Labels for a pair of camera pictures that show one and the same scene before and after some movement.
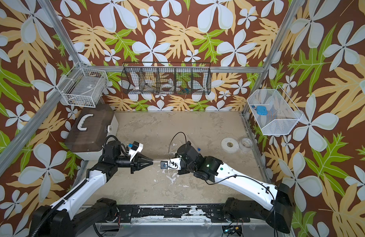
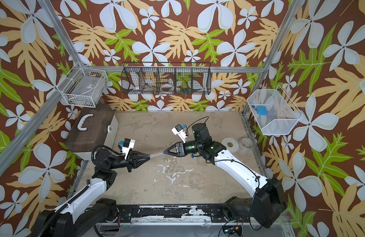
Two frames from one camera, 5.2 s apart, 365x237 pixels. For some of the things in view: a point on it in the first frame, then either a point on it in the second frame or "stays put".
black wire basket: x=162 y=78 stays put
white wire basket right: x=273 y=111 stays put
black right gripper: x=182 y=171 → x=181 y=148
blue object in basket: x=261 y=110 stays put
